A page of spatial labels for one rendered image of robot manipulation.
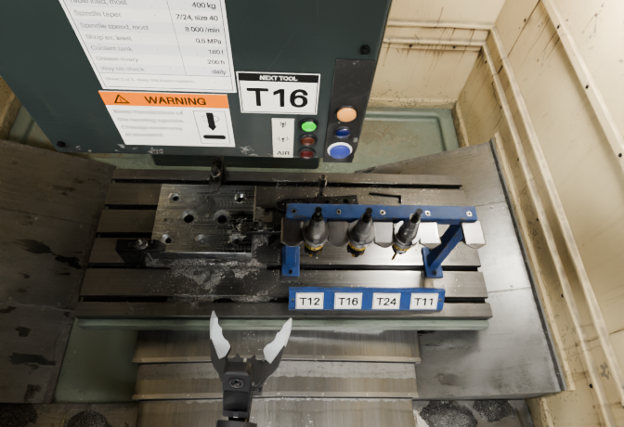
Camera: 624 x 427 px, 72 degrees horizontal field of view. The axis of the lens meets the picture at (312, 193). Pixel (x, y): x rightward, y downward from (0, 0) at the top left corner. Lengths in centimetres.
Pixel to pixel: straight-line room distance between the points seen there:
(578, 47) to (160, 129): 114
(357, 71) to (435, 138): 160
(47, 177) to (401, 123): 152
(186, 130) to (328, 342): 95
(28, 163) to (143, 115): 136
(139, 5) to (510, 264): 136
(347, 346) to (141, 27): 114
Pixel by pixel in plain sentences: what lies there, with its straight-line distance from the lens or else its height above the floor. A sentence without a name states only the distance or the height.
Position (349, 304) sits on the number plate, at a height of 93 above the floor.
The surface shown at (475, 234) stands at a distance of 111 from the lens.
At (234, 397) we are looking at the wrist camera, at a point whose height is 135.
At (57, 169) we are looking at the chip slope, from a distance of 193.
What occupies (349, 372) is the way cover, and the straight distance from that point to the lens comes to 142.
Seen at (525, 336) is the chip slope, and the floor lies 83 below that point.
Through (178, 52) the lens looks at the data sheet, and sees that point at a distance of 52.
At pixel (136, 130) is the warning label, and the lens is 64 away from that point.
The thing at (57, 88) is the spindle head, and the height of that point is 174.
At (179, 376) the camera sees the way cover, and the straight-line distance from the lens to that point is 145.
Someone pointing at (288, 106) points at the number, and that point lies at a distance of 56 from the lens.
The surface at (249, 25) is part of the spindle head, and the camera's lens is 48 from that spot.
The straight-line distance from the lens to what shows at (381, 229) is 104.
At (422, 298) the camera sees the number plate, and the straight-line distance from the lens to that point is 130.
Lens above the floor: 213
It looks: 59 degrees down
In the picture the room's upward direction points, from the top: 6 degrees clockwise
